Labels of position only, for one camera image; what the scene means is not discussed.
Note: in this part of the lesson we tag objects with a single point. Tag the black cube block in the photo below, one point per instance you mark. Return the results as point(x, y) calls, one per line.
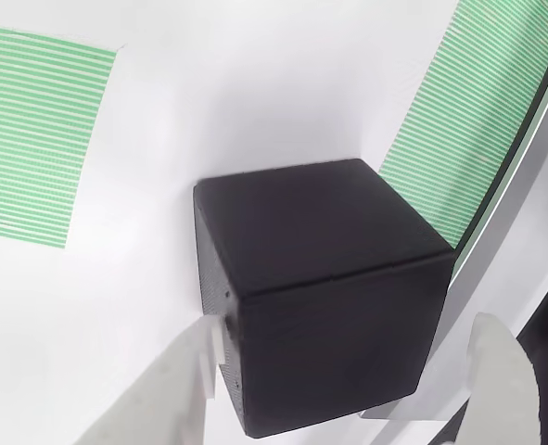
point(329, 301)

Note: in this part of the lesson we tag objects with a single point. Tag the green striped tape square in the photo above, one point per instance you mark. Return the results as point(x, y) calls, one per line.
point(32, 139)

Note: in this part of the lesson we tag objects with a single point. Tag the green tape strip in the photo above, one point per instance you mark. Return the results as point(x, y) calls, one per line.
point(477, 92)

